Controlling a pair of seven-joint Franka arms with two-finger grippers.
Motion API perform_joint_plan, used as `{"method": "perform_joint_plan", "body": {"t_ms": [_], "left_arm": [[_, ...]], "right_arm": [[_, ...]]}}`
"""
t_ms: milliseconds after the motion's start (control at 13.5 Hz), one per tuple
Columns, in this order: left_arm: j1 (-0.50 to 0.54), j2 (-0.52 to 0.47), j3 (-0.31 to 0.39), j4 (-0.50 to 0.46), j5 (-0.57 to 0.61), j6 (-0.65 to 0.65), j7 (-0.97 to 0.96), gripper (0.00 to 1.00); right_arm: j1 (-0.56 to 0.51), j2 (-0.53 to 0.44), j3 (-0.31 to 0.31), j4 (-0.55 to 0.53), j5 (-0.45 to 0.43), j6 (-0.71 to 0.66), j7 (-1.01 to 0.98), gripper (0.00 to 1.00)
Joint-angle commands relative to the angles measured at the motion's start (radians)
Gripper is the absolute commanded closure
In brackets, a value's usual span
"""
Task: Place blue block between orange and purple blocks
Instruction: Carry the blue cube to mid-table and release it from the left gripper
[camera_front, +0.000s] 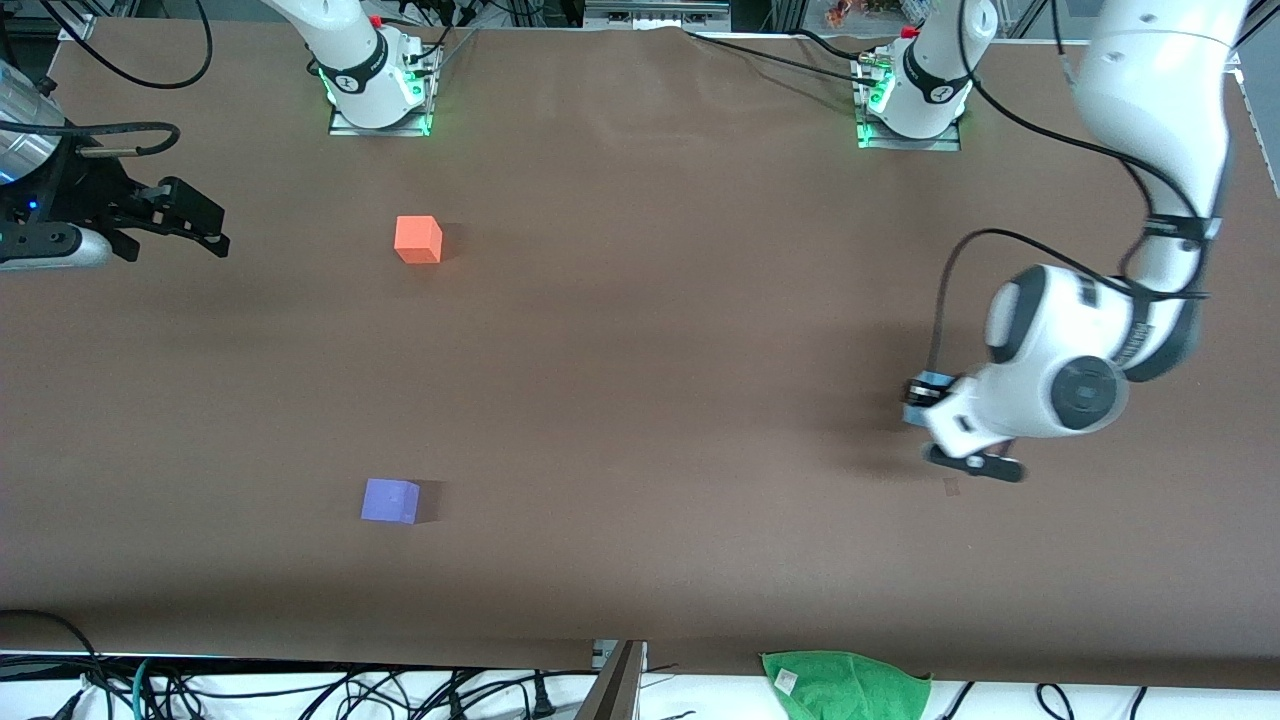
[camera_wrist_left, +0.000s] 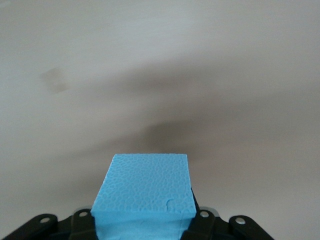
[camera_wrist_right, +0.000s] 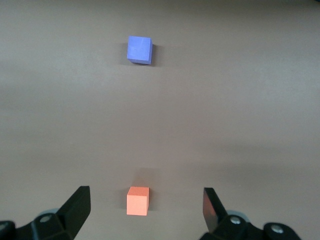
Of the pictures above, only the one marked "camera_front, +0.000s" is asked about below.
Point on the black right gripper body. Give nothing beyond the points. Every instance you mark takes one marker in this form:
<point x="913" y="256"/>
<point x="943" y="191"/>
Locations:
<point x="88" y="196"/>

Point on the blue foam block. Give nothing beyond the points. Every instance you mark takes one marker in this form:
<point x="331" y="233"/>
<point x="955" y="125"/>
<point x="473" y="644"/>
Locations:
<point x="912" y="415"/>

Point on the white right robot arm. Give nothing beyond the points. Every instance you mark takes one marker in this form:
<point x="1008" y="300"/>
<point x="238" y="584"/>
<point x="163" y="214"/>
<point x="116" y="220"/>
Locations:
<point x="350" y="50"/>

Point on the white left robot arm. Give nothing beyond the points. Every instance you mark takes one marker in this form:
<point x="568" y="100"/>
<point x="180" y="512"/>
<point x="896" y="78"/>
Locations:
<point x="1150" y="100"/>

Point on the orange foam block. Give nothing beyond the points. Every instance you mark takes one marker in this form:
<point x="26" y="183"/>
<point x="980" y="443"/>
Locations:
<point x="417" y="240"/>

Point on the purple foam block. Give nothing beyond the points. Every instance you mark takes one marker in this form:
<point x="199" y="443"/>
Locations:
<point x="389" y="501"/>

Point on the brown table cover sheet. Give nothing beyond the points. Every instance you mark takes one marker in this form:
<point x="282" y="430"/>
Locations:
<point x="640" y="450"/>

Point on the green microfibre cloth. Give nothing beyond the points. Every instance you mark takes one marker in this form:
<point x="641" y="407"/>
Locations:
<point x="850" y="690"/>

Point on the orange toy figure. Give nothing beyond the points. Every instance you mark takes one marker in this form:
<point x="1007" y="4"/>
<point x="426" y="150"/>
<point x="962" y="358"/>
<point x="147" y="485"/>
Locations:
<point x="842" y="12"/>

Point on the aluminium profile bar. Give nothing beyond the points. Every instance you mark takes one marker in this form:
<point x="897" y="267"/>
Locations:
<point x="615" y="695"/>

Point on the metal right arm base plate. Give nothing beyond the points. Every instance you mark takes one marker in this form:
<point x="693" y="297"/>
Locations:
<point x="340" y="126"/>

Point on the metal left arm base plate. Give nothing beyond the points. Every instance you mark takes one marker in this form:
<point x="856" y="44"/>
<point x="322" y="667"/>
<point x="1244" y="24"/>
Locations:
<point x="945" y="145"/>

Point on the aluminium rail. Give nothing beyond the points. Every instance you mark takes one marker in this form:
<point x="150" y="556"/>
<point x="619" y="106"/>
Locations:
<point x="650" y="15"/>

